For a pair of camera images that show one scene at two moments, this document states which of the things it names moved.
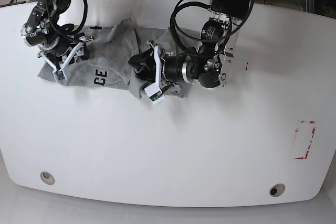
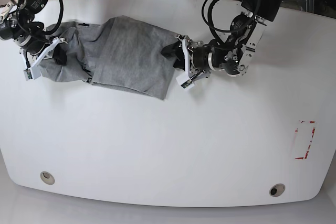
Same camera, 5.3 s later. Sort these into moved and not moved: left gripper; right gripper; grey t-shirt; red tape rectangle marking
Moved: right gripper; left gripper
Not moved: grey t-shirt; red tape rectangle marking
